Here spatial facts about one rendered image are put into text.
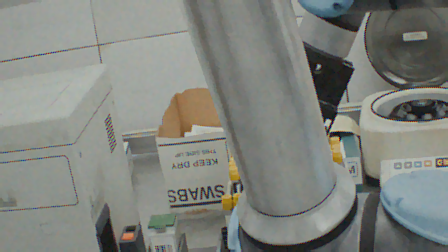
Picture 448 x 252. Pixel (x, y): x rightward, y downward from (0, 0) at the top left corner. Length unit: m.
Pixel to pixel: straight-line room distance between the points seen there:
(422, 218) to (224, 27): 0.25
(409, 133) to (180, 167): 0.41
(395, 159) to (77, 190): 0.57
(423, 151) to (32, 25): 0.89
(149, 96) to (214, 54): 1.09
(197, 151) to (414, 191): 0.68
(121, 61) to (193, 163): 0.40
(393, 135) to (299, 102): 0.71
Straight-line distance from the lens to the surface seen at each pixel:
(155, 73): 1.66
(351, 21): 0.98
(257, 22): 0.57
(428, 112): 1.41
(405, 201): 0.69
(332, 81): 1.01
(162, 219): 1.11
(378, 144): 1.33
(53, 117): 1.04
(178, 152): 1.33
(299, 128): 0.63
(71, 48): 1.68
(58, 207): 1.09
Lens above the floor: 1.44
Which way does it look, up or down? 18 degrees down
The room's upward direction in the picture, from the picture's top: 9 degrees counter-clockwise
